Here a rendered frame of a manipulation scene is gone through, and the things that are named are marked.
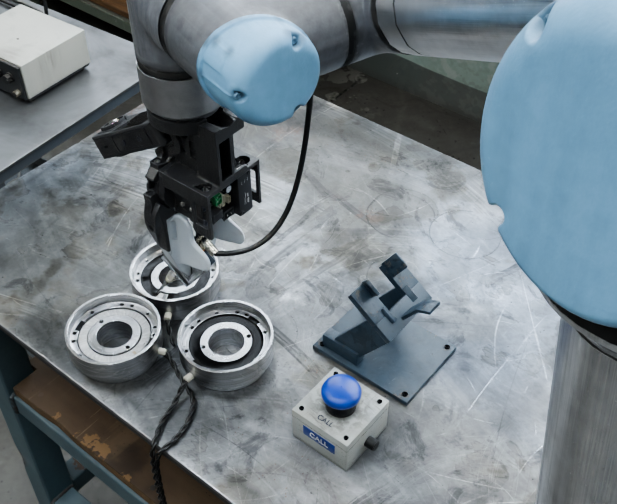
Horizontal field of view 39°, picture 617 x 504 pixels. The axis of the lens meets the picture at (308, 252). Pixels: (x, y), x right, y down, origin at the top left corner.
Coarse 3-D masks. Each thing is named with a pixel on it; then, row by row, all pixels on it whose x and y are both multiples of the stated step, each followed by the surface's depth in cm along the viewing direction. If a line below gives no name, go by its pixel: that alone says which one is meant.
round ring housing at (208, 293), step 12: (144, 252) 105; (156, 252) 106; (132, 264) 103; (144, 264) 105; (216, 264) 103; (132, 276) 102; (156, 276) 103; (216, 276) 102; (132, 288) 102; (168, 288) 102; (180, 288) 102; (204, 288) 100; (216, 288) 103; (156, 300) 99; (168, 300) 99; (180, 300) 99; (192, 300) 100; (204, 300) 101; (180, 312) 101
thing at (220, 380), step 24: (192, 312) 98; (240, 312) 99; (216, 336) 98; (240, 336) 98; (264, 336) 97; (192, 360) 94; (216, 360) 94; (264, 360) 94; (216, 384) 93; (240, 384) 93
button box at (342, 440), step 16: (336, 368) 91; (320, 384) 90; (304, 400) 88; (320, 400) 88; (368, 400) 88; (384, 400) 88; (304, 416) 87; (320, 416) 87; (336, 416) 87; (352, 416) 87; (368, 416) 87; (384, 416) 89; (304, 432) 89; (320, 432) 86; (336, 432) 86; (352, 432) 86; (368, 432) 88; (320, 448) 88; (336, 448) 86; (352, 448) 86; (368, 448) 88; (336, 464) 88; (352, 464) 88
